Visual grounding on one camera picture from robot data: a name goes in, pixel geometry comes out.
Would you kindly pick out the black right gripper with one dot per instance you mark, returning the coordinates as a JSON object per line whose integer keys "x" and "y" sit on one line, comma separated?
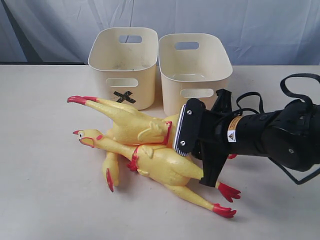
{"x": 209, "y": 140}

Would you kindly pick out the yellow rubber chicken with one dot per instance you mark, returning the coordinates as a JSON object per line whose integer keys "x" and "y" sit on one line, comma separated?
{"x": 159, "y": 163}
{"x": 116, "y": 111}

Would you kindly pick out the detached chicken head with tube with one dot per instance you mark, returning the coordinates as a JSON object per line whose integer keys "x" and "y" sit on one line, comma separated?
{"x": 110, "y": 170}

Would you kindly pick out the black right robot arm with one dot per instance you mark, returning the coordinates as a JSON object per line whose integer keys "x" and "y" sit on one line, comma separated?
{"x": 289, "y": 137}

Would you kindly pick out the cream bin marked O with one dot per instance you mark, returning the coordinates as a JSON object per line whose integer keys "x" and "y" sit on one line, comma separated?
{"x": 192, "y": 65}

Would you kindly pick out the headless yellow chicken body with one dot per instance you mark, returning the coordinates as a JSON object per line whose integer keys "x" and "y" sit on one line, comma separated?
{"x": 144, "y": 127}

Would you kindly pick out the white backdrop curtain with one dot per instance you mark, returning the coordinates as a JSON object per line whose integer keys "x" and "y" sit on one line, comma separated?
{"x": 253, "y": 32}

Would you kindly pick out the cream bin marked X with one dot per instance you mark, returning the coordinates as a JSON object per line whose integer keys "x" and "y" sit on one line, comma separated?
{"x": 123, "y": 65}

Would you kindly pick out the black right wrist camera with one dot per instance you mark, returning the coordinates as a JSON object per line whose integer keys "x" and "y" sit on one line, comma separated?
{"x": 188, "y": 126}

